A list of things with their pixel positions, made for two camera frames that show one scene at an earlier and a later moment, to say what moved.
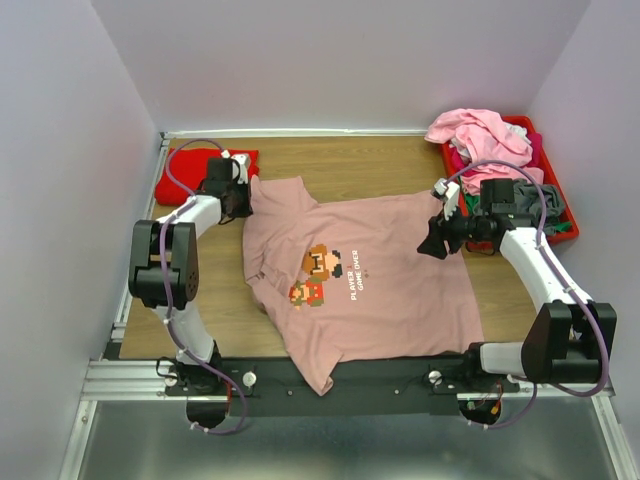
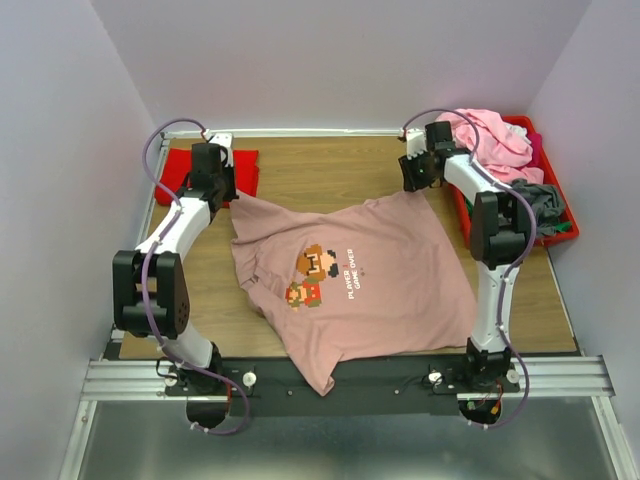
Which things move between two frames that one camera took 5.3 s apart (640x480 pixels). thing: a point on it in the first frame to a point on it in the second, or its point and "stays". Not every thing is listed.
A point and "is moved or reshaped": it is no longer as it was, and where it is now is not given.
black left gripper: (247, 209) to (229, 171)
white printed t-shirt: (518, 129) stays
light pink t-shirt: (490, 139) stays
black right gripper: (440, 230) to (410, 183)
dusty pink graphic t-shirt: (345, 281) is moved or reshaped
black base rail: (269, 387) stays
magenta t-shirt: (462, 168) stays
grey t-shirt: (528, 201) stays
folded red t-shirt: (188, 169) stays
